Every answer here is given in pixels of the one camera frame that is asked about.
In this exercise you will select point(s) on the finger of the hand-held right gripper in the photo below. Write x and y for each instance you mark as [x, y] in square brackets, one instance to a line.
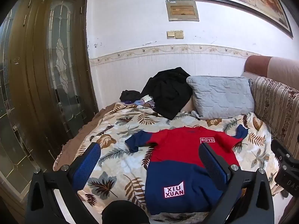
[281, 149]

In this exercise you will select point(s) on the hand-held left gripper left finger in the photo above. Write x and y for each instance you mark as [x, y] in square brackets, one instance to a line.
[87, 165]

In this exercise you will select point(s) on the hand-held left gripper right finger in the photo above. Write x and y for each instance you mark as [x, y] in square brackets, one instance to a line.
[213, 166]

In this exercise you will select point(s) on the red and blue t-shirt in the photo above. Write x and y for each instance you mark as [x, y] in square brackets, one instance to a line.
[179, 149]

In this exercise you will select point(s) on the brown bed sheet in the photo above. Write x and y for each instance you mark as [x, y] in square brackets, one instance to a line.
[70, 147]

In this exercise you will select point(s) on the leaf print blanket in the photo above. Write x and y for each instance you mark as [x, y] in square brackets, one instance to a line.
[121, 149]

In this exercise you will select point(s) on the striped floral cushion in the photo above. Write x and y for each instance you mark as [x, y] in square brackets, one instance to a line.
[278, 105]

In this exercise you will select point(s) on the beige pillow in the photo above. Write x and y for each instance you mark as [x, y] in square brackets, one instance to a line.
[187, 106]

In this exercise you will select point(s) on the grey quilted pillow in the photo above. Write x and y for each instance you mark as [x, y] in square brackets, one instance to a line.
[222, 95]

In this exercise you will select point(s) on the small black cloth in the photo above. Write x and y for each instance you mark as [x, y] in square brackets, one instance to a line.
[129, 95]

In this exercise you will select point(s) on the pink and brown headboard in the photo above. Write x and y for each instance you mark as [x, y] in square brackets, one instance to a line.
[271, 66]

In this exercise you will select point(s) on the large black garment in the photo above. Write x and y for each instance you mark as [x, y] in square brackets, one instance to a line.
[167, 91]

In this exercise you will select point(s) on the white paper slip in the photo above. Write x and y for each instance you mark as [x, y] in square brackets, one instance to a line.
[146, 98]

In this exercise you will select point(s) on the wooden door with glass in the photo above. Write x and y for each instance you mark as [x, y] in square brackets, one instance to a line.
[39, 86]

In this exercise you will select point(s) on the beige light switch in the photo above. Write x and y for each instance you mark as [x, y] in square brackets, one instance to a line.
[170, 34]
[179, 34]

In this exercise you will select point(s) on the metal wall plaque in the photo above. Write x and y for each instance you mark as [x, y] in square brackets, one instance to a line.
[182, 10]

